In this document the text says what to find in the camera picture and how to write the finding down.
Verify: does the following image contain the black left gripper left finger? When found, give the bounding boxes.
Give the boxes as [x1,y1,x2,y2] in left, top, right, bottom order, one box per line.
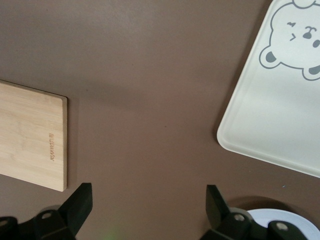
[0,182,94,240]

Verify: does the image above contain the cream tray with bear print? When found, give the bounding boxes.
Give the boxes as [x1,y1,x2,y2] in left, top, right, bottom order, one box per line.
[215,0,320,179]

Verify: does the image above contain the wooden cutting board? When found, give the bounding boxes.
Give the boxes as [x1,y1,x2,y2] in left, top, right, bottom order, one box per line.
[0,79,69,193]

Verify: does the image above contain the white round plate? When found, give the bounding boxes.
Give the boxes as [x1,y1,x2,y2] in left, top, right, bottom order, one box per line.
[245,208,320,240]

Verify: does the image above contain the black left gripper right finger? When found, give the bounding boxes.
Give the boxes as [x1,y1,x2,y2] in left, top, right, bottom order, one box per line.
[201,184,309,240]

